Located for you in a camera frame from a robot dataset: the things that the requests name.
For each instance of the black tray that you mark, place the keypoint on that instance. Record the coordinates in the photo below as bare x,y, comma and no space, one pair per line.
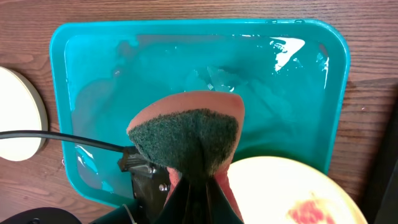
380,198

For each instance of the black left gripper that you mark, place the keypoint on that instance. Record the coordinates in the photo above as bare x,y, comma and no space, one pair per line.
150,186

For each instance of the teal plastic tray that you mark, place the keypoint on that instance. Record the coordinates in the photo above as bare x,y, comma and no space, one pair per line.
290,73

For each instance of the yellow plate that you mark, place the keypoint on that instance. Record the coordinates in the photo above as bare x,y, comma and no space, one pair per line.
22,108
279,190

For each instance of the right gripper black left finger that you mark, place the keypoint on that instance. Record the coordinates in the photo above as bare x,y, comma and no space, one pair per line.
182,206

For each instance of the pink green sponge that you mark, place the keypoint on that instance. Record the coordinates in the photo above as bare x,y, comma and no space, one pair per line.
193,135

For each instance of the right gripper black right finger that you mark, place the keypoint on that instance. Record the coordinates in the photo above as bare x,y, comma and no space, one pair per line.
214,207

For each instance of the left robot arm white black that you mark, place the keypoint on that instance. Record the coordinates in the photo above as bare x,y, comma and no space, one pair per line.
44,215

